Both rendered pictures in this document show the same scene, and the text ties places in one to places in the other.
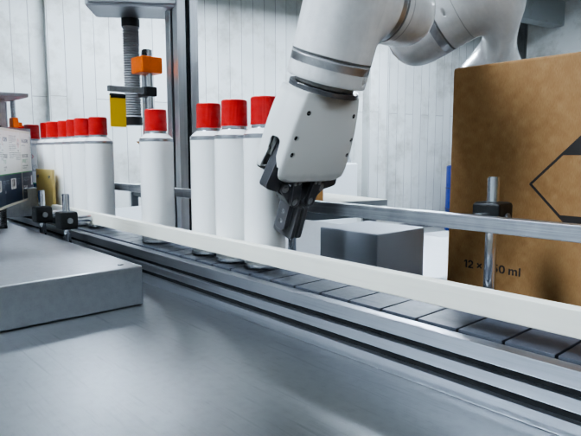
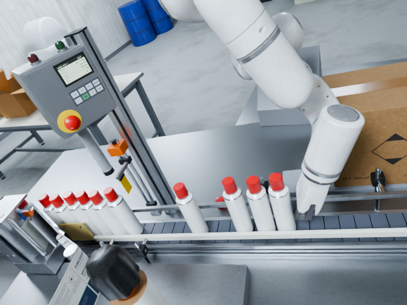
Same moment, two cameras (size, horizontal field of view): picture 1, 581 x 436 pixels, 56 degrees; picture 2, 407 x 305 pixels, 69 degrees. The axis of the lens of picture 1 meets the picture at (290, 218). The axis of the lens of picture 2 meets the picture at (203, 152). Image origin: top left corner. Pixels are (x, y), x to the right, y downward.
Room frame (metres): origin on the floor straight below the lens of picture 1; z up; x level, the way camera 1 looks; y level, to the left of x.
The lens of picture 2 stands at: (0.24, 0.37, 1.60)
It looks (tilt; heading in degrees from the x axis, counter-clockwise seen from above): 35 degrees down; 336
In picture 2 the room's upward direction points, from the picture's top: 21 degrees counter-clockwise
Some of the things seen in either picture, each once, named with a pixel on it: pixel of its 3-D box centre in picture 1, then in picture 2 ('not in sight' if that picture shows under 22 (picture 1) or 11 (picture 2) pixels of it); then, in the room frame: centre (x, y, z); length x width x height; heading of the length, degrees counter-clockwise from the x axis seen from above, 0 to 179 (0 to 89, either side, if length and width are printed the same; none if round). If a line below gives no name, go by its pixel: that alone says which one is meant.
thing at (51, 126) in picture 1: (56, 169); (71, 217); (1.19, 0.50, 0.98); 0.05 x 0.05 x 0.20
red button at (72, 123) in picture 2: not in sight; (71, 122); (1.02, 0.34, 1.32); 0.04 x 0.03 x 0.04; 97
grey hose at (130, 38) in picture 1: (131, 73); (93, 147); (1.14, 0.32, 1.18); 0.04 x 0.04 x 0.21
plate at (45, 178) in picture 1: (45, 190); (77, 232); (1.15, 0.52, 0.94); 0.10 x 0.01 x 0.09; 42
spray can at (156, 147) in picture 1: (157, 176); (190, 210); (0.86, 0.21, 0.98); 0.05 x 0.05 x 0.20
